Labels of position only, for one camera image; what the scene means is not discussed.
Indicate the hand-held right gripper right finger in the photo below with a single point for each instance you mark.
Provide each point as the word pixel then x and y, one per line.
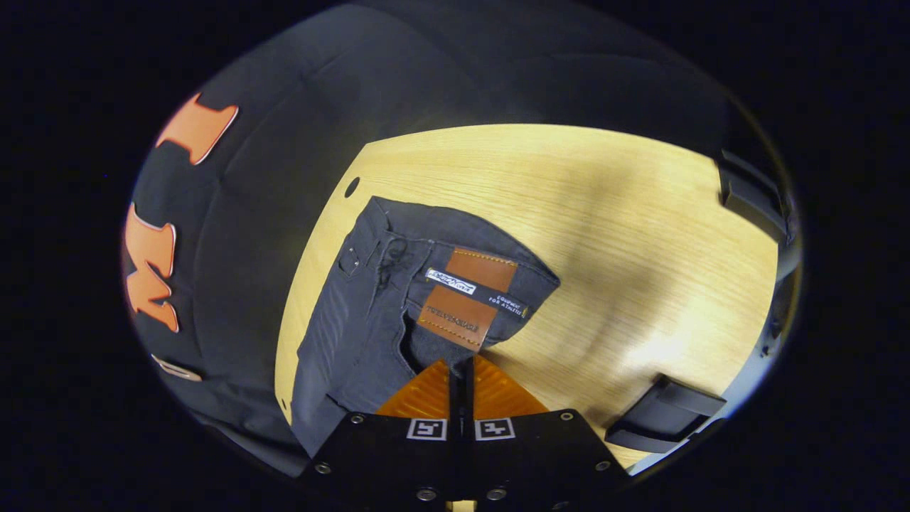
pixel 533 462

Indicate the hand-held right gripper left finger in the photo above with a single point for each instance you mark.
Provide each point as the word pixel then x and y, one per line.
pixel 398 462

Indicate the black jeans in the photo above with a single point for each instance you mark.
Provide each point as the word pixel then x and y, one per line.
pixel 362 320

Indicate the black chair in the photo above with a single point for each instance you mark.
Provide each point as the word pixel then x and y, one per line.
pixel 668 412

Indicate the black backdrop cloth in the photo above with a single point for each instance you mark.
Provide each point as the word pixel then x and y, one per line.
pixel 284 142

